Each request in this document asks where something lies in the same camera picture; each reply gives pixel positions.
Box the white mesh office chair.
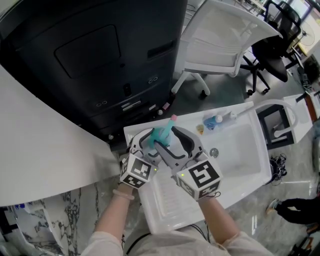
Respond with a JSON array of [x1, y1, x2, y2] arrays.
[[171, 0, 283, 97]]

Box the person's beige clothing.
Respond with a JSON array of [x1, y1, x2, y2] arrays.
[[86, 223, 276, 256]]

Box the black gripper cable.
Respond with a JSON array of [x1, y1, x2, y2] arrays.
[[122, 223, 213, 256]]

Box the person's left forearm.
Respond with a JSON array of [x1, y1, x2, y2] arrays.
[[93, 184, 136, 238]]

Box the large white sink basin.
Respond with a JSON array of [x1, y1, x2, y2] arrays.
[[123, 101, 273, 235]]

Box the black office chair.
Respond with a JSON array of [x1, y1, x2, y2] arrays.
[[241, 0, 303, 96]]

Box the standing fan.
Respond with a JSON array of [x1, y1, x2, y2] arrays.
[[301, 18, 320, 53]]

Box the black sink stand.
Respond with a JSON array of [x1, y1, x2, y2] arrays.
[[256, 103, 296, 151]]

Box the wooden stand with white sink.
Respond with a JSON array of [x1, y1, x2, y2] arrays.
[[306, 89, 320, 123]]

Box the small blue bottle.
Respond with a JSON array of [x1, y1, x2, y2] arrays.
[[202, 114, 224, 131]]

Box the person's right forearm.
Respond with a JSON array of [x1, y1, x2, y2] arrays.
[[197, 194, 241, 245]]

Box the long white table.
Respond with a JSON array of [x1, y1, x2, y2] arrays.
[[232, 0, 266, 12]]

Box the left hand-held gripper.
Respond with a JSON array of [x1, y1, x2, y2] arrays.
[[119, 128, 161, 189]]

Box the black cable bundle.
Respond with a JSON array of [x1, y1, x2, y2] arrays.
[[269, 153, 288, 186]]

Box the white arched faucet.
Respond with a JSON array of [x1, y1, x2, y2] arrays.
[[226, 99, 300, 138]]

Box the small white sink basin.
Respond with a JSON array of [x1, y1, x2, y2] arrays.
[[283, 93, 315, 144]]

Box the marble sink cabinet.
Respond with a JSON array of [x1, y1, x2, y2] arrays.
[[0, 182, 145, 256]]

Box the black equipment cabinet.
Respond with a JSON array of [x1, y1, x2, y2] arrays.
[[0, 0, 188, 143]]

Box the black monitor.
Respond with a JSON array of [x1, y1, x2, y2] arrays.
[[303, 57, 320, 83]]

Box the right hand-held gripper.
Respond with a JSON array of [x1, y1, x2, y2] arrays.
[[154, 125, 224, 202]]

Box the pale wrist bracelet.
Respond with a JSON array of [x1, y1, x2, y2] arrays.
[[112, 189, 135, 201]]

